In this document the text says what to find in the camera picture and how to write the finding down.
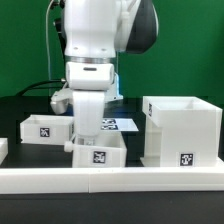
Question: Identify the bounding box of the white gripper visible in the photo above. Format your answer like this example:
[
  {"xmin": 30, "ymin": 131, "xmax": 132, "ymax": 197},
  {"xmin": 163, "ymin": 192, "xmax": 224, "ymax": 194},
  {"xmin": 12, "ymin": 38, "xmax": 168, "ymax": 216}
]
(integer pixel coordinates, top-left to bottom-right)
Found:
[{"xmin": 66, "ymin": 62, "xmax": 114, "ymax": 146}]

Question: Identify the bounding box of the white front drawer box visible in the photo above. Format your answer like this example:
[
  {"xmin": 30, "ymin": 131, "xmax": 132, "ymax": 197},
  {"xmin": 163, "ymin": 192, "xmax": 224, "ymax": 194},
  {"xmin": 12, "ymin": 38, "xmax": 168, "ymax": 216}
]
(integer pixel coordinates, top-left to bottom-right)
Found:
[{"xmin": 64, "ymin": 131, "xmax": 127, "ymax": 168}]

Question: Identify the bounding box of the white drawer box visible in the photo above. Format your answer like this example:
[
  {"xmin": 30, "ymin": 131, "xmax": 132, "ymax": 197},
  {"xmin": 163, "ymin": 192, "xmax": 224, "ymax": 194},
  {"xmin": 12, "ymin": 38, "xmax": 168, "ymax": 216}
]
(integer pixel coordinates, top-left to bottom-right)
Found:
[
  {"xmin": 20, "ymin": 115, "xmax": 74, "ymax": 145},
  {"xmin": 64, "ymin": 131, "xmax": 127, "ymax": 168}
]

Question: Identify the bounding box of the white drawer cabinet frame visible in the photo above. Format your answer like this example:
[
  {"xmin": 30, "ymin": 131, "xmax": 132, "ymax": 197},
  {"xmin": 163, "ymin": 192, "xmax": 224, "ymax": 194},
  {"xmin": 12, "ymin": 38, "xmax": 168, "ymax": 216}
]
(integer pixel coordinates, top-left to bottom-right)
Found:
[{"xmin": 141, "ymin": 96, "xmax": 222, "ymax": 167}]

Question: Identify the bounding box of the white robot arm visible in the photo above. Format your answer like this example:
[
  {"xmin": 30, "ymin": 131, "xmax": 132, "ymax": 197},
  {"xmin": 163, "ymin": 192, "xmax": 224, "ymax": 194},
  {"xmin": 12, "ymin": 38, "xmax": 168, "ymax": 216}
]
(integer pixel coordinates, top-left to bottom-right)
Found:
[{"xmin": 63, "ymin": 0, "xmax": 159, "ymax": 145}]

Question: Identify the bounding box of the fiducial marker sheet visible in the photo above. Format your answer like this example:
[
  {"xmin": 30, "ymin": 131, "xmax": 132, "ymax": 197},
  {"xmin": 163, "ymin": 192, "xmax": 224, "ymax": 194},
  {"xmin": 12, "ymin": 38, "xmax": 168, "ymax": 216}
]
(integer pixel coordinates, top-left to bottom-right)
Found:
[{"xmin": 101, "ymin": 118, "xmax": 138, "ymax": 132}]

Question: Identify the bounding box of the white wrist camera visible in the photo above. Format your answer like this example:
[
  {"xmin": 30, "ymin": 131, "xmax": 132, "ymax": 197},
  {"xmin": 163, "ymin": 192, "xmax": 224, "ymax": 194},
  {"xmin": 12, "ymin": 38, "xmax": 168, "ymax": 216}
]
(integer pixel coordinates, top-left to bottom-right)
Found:
[{"xmin": 50, "ymin": 87, "xmax": 73, "ymax": 114}]

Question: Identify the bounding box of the black cable bundle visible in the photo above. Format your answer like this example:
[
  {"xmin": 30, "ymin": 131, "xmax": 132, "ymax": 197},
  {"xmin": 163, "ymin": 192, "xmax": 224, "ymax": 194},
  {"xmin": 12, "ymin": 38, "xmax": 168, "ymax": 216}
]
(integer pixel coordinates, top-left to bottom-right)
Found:
[{"xmin": 14, "ymin": 79, "xmax": 69, "ymax": 98}]

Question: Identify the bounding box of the white left fence rail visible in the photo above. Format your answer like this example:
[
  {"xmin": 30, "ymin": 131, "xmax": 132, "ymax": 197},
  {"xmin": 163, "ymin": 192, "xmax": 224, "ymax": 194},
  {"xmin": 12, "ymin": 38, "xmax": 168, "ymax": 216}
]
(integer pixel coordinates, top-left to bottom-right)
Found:
[{"xmin": 0, "ymin": 138, "xmax": 8, "ymax": 165}]

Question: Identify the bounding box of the white fence rail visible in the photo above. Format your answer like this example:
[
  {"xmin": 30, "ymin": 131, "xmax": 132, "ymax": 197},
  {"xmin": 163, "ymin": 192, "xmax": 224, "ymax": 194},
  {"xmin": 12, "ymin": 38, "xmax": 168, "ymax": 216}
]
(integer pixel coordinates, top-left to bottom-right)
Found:
[
  {"xmin": 0, "ymin": 138, "xmax": 8, "ymax": 165},
  {"xmin": 0, "ymin": 166, "xmax": 224, "ymax": 194}
]

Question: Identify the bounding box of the white front fence rail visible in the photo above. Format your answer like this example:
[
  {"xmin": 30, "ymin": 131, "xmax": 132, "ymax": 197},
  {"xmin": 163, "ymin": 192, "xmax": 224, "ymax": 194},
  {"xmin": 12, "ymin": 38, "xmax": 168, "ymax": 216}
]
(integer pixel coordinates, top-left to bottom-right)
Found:
[{"xmin": 0, "ymin": 166, "xmax": 224, "ymax": 194}]

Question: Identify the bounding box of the white hanging cable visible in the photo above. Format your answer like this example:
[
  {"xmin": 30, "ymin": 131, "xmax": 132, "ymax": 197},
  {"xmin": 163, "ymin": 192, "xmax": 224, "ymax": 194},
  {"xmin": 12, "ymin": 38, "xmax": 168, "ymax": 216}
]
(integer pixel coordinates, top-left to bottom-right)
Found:
[{"xmin": 45, "ymin": 0, "xmax": 56, "ymax": 81}]

